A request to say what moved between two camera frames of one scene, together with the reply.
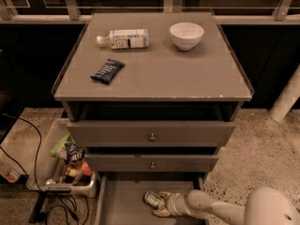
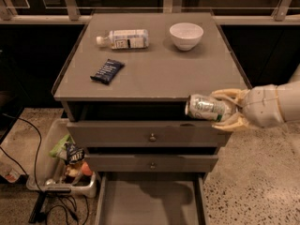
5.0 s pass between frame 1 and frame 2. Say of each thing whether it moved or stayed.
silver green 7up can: moved
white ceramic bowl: stayed
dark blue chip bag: stayed
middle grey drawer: stayed
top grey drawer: stayed
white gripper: moved
